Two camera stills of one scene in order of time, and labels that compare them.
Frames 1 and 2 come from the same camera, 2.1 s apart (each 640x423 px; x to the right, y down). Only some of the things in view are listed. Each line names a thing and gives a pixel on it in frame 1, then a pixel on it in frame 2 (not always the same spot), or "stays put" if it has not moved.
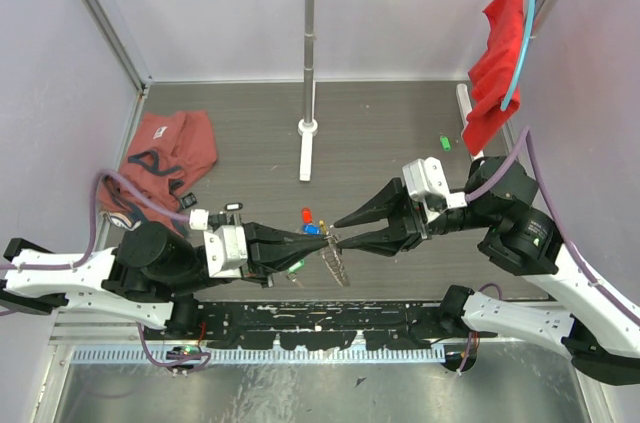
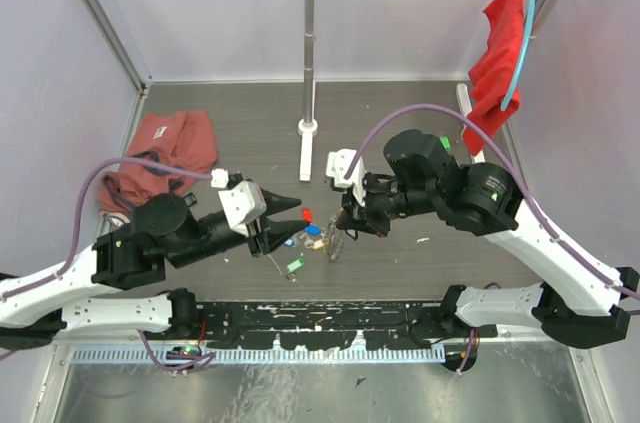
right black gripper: x=404 y=220 to x=359 y=217
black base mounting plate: x=308 y=325 stays put
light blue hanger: x=524 y=38 stays put
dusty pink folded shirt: x=168 y=150 stays put
